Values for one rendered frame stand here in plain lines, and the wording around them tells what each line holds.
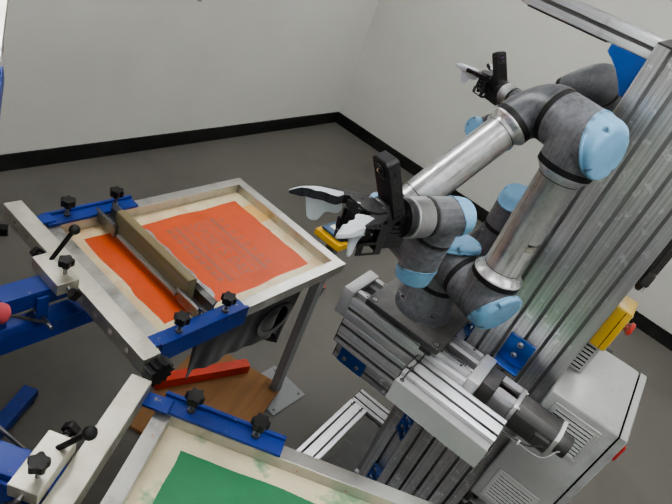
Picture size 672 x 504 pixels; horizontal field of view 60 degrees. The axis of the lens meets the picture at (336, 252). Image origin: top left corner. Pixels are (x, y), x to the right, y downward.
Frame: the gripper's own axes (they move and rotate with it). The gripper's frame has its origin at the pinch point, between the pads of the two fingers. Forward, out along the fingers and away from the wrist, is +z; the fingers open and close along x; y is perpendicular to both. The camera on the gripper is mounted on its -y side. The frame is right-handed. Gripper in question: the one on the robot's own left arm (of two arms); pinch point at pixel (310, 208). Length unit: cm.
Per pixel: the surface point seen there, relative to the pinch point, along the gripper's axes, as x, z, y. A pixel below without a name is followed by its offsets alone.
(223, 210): 108, -40, 58
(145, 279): 75, -2, 63
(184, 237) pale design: 93, -20, 60
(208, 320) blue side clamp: 51, -13, 61
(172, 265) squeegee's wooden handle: 67, -7, 53
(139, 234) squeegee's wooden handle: 82, -1, 51
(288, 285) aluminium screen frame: 62, -44, 61
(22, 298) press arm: 62, 31, 56
